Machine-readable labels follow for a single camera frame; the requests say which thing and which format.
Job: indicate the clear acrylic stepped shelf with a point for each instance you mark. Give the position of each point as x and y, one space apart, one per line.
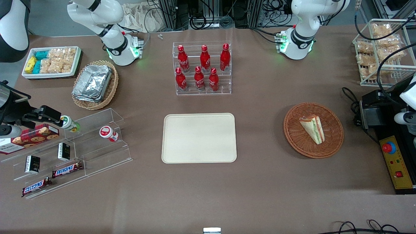
48 169
104 156

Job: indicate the white rectangular plastic bin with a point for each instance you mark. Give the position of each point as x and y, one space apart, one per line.
76 65

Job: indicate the red-capped small drink bottle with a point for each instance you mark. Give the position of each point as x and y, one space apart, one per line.
107 133

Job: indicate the beige crumpled cloth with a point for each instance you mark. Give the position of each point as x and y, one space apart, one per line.
139 18

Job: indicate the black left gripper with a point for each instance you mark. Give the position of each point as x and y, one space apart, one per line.
376 101

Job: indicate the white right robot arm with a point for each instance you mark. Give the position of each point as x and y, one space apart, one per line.
121 49

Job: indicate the clear acrylic bottle rack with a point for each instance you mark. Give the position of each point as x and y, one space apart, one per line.
224 83

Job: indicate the small black box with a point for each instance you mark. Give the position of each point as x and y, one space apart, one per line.
64 151
32 164

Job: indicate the oval light wicker basket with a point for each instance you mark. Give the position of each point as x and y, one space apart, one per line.
109 92

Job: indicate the round brown wicker basket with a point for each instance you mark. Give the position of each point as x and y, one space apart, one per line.
295 136

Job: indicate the beige rectangular serving tray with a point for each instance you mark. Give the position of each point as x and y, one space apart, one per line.
199 138

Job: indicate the clear bag of crackers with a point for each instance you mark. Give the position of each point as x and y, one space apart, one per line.
46 66
63 66
63 53

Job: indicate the yellow snack packet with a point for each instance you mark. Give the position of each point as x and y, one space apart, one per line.
31 64

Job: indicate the clear bag of fried snacks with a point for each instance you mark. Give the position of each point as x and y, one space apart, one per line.
383 30
364 47
366 60
370 72
388 42

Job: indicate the green-capped small drink bottle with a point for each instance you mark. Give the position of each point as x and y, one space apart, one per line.
69 123

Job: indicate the teal snack packet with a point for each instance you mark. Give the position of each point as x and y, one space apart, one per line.
42 55
37 67

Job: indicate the red cola bottle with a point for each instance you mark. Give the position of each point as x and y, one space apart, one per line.
199 80
205 60
183 61
214 81
225 58
181 81

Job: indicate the aluminium profile frame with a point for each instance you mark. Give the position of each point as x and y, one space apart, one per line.
167 14

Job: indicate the red tartan cookie box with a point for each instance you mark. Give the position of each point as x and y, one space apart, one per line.
32 138

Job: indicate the silver foil food container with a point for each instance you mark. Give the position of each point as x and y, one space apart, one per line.
92 83

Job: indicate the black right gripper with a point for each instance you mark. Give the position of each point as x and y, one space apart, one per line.
20 114

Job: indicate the black yellow emergency stop box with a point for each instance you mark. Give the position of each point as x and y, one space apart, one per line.
398 165

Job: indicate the brown Snickers bar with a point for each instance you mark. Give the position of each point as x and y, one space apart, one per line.
35 187
67 169

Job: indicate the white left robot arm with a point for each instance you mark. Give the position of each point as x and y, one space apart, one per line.
300 44

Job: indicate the plastic-wrapped triangle sandwich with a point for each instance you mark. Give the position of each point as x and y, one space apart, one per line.
313 128

